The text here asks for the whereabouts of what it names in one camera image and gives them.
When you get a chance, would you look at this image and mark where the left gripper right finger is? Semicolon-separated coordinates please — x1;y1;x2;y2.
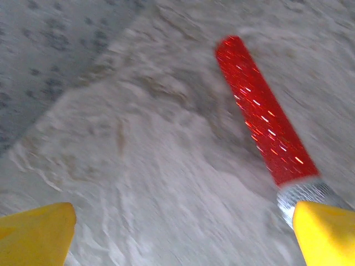
292;201;355;266

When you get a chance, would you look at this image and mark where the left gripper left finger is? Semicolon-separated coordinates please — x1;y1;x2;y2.
0;202;77;266

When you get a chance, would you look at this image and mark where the red glitter toy microphone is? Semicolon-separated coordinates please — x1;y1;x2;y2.
215;35;355;231

